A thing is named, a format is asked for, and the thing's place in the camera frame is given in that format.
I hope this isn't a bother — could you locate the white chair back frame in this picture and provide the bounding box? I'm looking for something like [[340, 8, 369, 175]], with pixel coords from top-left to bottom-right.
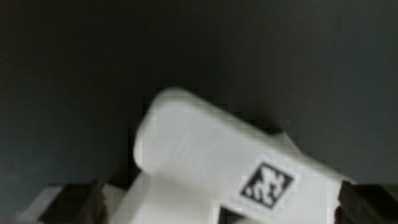
[[109, 88, 348, 224]]

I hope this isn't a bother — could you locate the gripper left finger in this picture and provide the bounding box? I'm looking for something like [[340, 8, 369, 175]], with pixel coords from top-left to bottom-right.
[[15, 179, 129, 224]]

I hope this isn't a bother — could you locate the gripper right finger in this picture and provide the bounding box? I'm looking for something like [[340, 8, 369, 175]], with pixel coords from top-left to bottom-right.
[[333, 181, 398, 224]]

